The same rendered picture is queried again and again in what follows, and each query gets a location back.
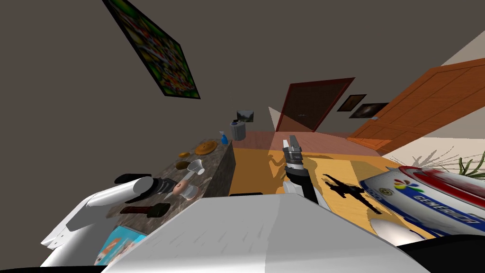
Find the dark brown door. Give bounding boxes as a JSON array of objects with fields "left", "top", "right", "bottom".
[{"left": 275, "top": 77, "right": 356, "bottom": 133}]

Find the grey trash bin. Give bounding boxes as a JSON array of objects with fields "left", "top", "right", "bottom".
[{"left": 230, "top": 120, "right": 247, "bottom": 141}]

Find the white cup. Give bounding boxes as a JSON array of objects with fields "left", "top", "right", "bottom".
[{"left": 187, "top": 159, "right": 206, "bottom": 176}]

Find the orange wooden door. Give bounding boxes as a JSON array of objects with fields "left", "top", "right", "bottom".
[{"left": 346, "top": 56, "right": 485, "bottom": 156}]

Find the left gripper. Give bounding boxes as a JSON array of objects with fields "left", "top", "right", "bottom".
[{"left": 151, "top": 177, "right": 178, "bottom": 198}]

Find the round orange plate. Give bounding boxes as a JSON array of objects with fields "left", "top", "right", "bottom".
[{"left": 195, "top": 140, "right": 218, "bottom": 156}]

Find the dark red and black bottle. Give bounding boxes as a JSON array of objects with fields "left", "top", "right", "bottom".
[{"left": 120, "top": 202, "right": 171, "bottom": 218}]

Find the dark galaxy picture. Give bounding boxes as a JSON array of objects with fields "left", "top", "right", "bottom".
[{"left": 349, "top": 102, "right": 390, "bottom": 119}]

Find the brown framed picture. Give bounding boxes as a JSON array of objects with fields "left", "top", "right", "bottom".
[{"left": 337, "top": 94, "right": 368, "bottom": 112}]

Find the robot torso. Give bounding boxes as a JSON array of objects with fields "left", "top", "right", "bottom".
[{"left": 102, "top": 192, "right": 432, "bottom": 273}]

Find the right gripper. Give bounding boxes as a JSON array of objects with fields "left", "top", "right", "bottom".
[{"left": 282, "top": 135, "right": 304, "bottom": 167}]

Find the pink and white mug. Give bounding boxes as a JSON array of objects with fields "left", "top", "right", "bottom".
[{"left": 172, "top": 180, "right": 200, "bottom": 200}]

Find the large colourful black-framed painting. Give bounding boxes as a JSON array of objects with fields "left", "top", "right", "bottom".
[{"left": 102, "top": 0, "right": 201, "bottom": 100}]

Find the green plant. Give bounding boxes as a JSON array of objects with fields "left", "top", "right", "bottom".
[{"left": 456, "top": 151, "right": 485, "bottom": 180}]

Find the blue book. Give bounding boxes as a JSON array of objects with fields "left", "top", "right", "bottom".
[{"left": 94, "top": 225, "right": 148, "bottom": 266}]

